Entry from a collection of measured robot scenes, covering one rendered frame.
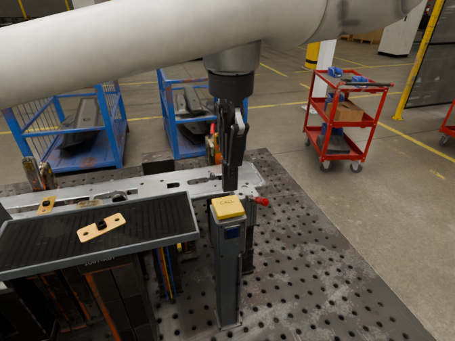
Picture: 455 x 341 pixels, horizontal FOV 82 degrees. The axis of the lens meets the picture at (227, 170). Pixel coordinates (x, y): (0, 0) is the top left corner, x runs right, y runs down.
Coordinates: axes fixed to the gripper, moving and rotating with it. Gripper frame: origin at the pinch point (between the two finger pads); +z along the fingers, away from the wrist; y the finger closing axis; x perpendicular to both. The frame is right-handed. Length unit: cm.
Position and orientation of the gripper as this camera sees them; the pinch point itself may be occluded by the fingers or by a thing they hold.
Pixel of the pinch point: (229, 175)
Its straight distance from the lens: 52.7
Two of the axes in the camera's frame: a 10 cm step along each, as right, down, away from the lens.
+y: -2.7, -5.2, 8.1
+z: -0.1, 8.4, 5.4
